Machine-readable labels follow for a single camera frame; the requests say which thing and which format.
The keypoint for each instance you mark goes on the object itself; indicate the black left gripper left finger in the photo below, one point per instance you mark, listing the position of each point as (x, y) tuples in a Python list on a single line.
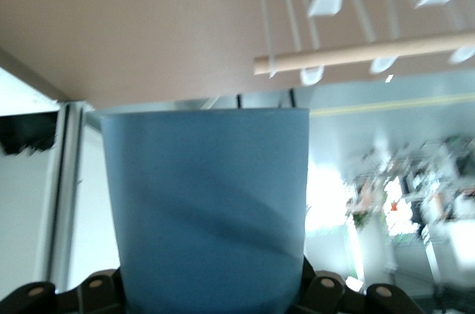
[(74, 303)]

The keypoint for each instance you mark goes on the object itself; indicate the wooden rack rod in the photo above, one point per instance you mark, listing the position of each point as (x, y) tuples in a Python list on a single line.
[(352, 56)]

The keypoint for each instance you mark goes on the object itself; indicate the brown table cover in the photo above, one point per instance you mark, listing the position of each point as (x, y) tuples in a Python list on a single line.
[(130, 32)]

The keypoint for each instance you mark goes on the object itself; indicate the grey metal frame post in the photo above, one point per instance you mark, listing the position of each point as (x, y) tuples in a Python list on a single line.
[(67, 199)]

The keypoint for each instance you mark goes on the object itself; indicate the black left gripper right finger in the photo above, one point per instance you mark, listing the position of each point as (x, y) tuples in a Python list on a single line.
[(334, 299)]

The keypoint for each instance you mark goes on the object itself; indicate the blue plastic cup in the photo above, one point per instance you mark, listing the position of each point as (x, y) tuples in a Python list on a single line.
[(204, 199)]

